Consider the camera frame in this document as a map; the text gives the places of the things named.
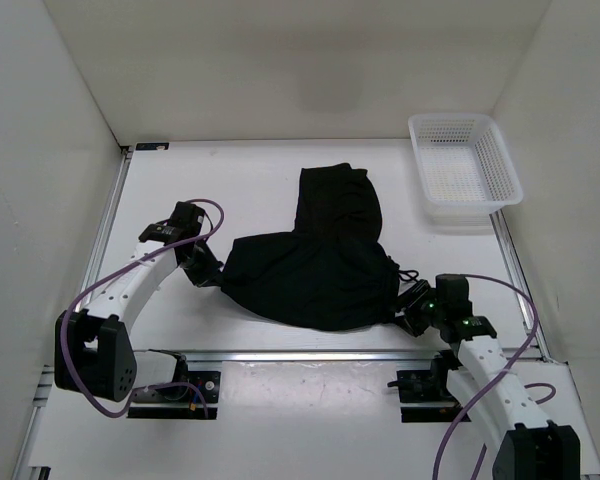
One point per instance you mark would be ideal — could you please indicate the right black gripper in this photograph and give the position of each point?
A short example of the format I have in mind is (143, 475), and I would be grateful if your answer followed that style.
(418, 291)

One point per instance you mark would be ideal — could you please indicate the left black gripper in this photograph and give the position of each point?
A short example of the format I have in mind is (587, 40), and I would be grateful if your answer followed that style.
(211, 273)

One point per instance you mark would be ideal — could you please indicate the black shorts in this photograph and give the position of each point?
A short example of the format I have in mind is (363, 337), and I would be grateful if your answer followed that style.
(330, 272)

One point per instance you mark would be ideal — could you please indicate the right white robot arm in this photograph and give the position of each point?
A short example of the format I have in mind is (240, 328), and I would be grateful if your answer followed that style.
(475, 374)

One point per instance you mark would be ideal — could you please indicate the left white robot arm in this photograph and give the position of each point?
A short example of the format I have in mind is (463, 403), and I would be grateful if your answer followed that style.
(93, 352)

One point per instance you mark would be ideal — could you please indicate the white perforated plastic basket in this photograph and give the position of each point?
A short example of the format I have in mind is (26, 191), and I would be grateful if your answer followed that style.
(464, 165)

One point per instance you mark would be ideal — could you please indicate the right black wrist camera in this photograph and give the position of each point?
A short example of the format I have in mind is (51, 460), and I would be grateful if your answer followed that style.
(452, 293)

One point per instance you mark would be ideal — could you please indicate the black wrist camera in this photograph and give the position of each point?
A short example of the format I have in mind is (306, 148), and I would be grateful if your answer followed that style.
(452, 293)
(188, 217)

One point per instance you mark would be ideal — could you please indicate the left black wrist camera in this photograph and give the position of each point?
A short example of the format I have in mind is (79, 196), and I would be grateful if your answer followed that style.
(188, 217)

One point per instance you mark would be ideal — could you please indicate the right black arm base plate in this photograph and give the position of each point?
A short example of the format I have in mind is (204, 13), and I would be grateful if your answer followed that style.
(422, 399)

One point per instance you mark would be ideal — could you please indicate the aluminium front rail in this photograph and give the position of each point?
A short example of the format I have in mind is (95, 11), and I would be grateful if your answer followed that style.
(306, 356)

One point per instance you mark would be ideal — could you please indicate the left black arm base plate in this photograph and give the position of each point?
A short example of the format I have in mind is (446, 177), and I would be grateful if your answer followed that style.
(169, 387)

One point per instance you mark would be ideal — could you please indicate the black corner bracket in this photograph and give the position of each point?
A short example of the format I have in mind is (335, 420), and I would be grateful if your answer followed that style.
(152, 146)

